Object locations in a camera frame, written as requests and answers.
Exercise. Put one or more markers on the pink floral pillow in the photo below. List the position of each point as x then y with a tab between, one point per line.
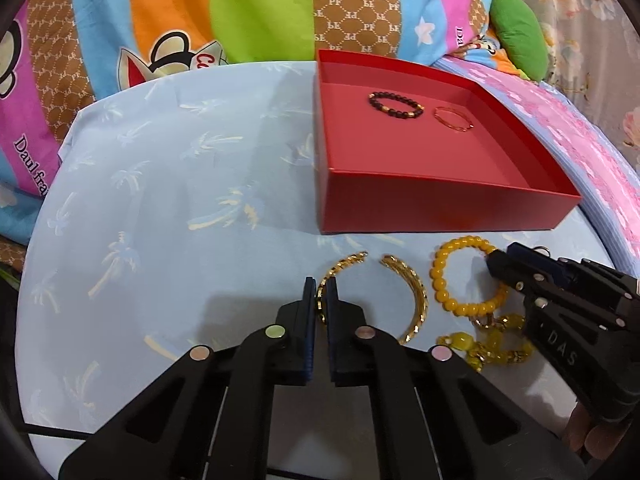
575	130

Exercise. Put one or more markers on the colourful cartoon blanket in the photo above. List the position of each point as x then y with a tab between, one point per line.
240	5

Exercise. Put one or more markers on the green pillow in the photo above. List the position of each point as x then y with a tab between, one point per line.
517	30

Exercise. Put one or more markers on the person's right hand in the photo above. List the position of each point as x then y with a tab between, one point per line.
592	437

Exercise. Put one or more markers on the thin gold bangle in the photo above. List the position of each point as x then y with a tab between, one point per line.
436	115

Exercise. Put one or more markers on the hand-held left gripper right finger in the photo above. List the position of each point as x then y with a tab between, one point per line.
330	310

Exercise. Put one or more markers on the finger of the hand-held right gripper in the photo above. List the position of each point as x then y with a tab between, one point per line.
510	272
555	270

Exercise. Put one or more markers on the gold cuff bangle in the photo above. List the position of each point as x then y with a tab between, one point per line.
419	300

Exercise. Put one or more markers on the red cardboard box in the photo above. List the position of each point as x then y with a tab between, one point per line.
425	165

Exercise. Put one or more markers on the floral curtain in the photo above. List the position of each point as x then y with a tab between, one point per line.
585	25

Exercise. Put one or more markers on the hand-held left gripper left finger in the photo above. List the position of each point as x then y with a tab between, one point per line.
310	310

